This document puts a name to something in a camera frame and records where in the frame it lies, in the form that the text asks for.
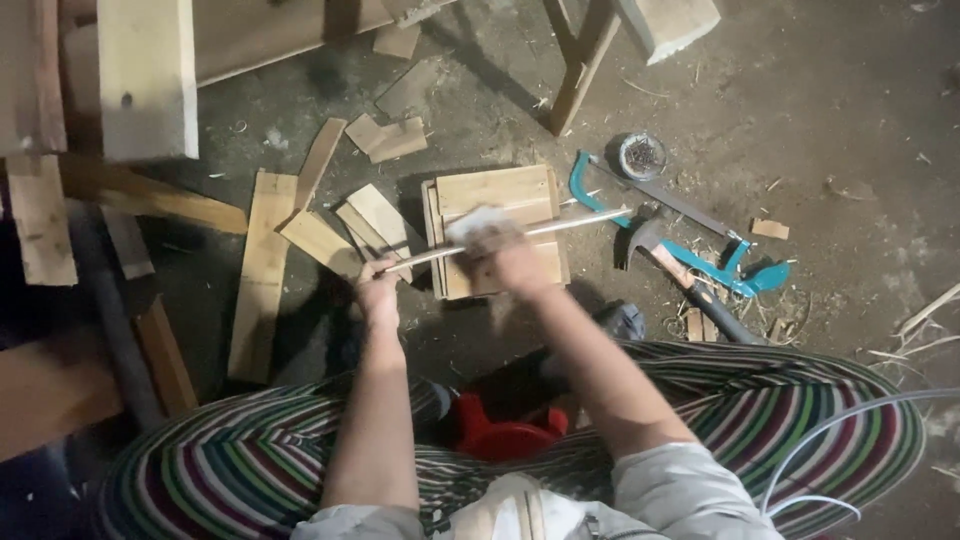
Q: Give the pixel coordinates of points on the round tin of nails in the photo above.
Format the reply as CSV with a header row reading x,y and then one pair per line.
x,y
643,156

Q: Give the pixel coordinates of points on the person's left fingers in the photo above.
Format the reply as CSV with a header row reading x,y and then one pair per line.
x,y
376,269

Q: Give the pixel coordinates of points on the striped garment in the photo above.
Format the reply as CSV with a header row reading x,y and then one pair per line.
x,y
787,420

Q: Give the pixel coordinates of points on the person's right hand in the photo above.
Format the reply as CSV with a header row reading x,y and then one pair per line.
x,y
506,262

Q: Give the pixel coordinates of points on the grey narrow wooden plank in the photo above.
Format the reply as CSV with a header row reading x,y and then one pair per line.
x,y
127,244

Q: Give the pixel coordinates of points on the grey shoe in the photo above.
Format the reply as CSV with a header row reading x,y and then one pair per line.
x,y
626,321

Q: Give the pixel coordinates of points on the narrow wooden slat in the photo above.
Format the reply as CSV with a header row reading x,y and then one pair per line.
x,y
320,159

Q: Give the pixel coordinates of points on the thin wooden stick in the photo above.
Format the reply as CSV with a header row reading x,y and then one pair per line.
x,y
577,220

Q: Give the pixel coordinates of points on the long pale wooden plank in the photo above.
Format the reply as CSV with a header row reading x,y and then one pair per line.
x,y
262,277

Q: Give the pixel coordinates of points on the large plywood sheet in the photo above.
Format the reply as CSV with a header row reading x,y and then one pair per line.
x,y
255,34

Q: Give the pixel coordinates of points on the wooden stand leg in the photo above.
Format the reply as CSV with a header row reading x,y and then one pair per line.
x,y
577,67

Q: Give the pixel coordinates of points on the person's left hand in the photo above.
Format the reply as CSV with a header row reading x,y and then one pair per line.
x,y
377,296

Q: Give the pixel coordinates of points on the short wooden board piece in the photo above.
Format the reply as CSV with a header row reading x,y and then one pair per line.
x,y
380,211
356,225
322,241

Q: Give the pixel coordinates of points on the small rectangular wood offcut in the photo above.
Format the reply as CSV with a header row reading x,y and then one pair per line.
x,y
770,229

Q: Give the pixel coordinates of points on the rough wooden board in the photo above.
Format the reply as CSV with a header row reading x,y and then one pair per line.
x,y
41,221

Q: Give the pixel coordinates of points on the wide brown wooden board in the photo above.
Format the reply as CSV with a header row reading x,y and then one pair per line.
x,y
52,390

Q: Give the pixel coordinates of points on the brown wooden plank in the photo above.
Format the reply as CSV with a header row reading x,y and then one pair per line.
x,y
169,360

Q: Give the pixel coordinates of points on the person's right fingers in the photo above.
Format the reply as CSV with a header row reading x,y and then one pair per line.
x,y
484,241

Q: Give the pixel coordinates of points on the dark pipe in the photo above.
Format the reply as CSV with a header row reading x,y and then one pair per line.
x,y
112,315

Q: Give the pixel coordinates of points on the wide pale wooden board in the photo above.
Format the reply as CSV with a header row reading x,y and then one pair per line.
x,y
146,82

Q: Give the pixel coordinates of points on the slatted wooden panel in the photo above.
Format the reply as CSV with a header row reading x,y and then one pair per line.
x,y
495,191

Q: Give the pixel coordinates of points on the long wooden beam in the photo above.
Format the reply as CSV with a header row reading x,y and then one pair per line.
x,y
165,199

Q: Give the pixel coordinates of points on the teal hacksaw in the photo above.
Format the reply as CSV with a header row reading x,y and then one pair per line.
x,y
701,262

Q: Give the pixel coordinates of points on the reddish wooden board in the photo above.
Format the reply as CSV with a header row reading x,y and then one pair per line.
x,y
30,75

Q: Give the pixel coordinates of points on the white sanding pad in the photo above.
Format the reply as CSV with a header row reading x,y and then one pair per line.
x,y
477,218

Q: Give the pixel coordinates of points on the grey shirt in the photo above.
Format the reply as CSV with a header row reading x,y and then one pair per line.
x,y
682,495

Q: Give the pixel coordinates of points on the red plastic stool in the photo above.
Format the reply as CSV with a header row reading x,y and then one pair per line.
x,y
506,435

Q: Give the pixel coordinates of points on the dark thin wood sheet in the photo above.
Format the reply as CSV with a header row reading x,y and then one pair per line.
x,y
409,90

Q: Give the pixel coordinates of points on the thick pale wooden block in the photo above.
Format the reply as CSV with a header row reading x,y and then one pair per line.
x,y
667,26

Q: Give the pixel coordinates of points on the heap of straw sticks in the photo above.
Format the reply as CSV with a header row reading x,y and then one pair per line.
x,y
926,319

